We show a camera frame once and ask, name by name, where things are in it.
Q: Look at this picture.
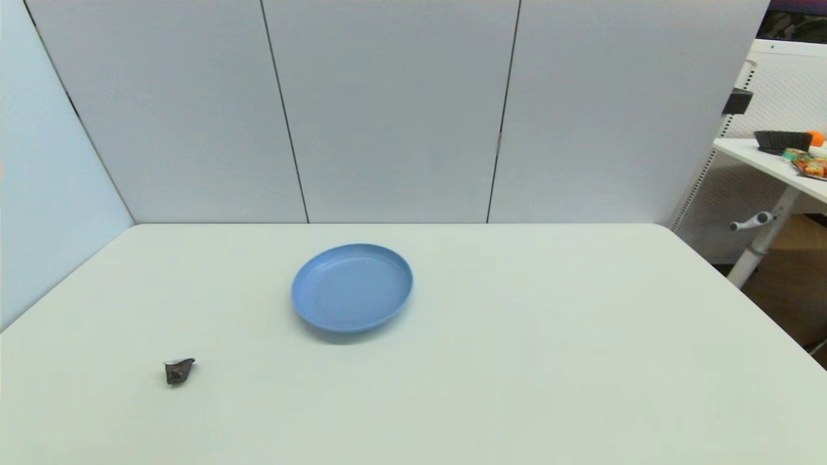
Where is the dark coffee capsule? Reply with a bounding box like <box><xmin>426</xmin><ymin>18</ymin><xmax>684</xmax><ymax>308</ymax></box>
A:
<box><xmin>164</xmin><ymin>358</ymin><xmax>195</xmax><ymax>386</ymax></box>

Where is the blue round plate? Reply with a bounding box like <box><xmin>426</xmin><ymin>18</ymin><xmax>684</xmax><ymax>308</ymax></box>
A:
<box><xmin>291</xmin><ymin>243</ymin><xmax>414</xmax><ymax>334</ymax></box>

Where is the black clamp box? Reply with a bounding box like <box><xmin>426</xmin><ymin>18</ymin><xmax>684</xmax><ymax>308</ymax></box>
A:
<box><xmin>723</xmin><ymin>89</ymin><xmax>754</xmax><ymax>116</ymax></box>

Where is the white side table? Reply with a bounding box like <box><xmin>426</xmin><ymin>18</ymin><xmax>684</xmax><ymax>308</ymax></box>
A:
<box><xmin>714</xmin><ymin>138</ymin><xmax>827</xmax><ymax>289</ymax></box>

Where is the black ribbed basket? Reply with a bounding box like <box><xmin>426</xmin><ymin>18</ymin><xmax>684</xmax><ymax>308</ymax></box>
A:
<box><xmin>754</xmin><ymin>130</ymin><xmax>813</xmax><ymax>155</ymax></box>

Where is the white pegboard panel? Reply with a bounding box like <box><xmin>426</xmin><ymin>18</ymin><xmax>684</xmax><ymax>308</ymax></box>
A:
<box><xmin>672</xmin><ymin>39</ymin><xmax>827</xmax><ymax>264</ymax></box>

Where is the orange snack packet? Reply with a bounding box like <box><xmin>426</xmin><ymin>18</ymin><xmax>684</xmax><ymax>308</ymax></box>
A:
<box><xmin>793</xmin><ymin>157</ymin><xmax>827</xmax><ymax>180</ymax></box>

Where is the white table crank handle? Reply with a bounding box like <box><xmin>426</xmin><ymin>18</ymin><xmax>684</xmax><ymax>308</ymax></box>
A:
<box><xmin>730</xmin><ymin>211</ymin><xmax>775</xmax><ymax>232</ymax></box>

